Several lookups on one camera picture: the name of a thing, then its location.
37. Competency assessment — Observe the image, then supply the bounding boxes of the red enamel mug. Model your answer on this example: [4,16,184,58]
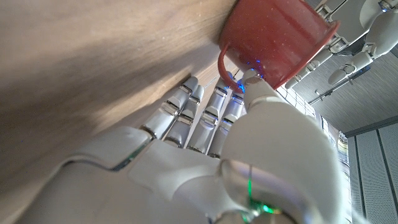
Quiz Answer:
[216,0,341,94]

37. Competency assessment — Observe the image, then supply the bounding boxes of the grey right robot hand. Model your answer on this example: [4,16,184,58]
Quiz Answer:
[14,68,354,224]

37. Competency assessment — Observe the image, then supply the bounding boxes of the dark metal wall rail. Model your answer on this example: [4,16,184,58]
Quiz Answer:
[307,64,371,106]

